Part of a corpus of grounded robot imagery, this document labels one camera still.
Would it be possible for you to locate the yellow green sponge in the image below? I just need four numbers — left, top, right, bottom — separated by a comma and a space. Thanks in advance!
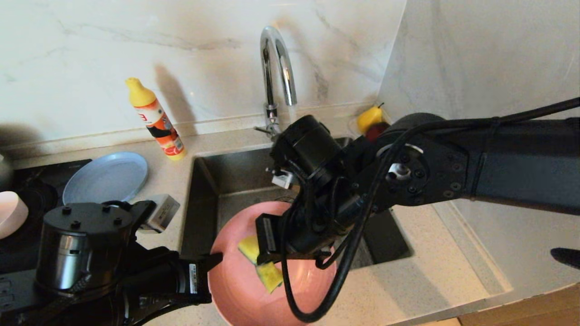
237, 235, 285, 294

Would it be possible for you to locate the pink plate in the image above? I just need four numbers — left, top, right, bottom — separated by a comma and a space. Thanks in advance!
208, 201, 338, 326

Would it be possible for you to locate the blue grey plate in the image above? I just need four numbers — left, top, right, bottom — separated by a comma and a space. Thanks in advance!
62, 151, 149, 206

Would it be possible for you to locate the orange dish soap bottle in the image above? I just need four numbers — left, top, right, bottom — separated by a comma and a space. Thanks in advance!
125, 77, 187, 161

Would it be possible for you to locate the pale pink bowl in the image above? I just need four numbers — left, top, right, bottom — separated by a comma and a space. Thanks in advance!
0, 191, 29, 240

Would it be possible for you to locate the chrome gooseneck faucet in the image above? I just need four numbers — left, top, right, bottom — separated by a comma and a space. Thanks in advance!
253, 26, 298, 138

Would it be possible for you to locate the stainless steel sink basin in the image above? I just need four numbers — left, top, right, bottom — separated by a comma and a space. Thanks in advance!
180, 137, 414, 271

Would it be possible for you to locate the dark red apple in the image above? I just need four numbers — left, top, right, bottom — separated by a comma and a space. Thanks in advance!
365, 122, 390, 142

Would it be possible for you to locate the yellow pear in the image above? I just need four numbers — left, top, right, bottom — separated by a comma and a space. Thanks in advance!
357, 102, 385, 134

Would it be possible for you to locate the black induction cooktop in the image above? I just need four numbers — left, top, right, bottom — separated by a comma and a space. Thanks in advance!
0, 158, 93, 313

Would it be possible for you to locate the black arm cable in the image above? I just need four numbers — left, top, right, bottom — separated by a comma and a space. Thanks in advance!
281, 96, 580, 323

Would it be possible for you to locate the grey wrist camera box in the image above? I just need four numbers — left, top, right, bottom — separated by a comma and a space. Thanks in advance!
138, 194, 181, 234
266, 168, 295, 190

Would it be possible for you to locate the black braided cable sleeve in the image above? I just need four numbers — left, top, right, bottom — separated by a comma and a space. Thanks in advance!
14, 274, 91, 326

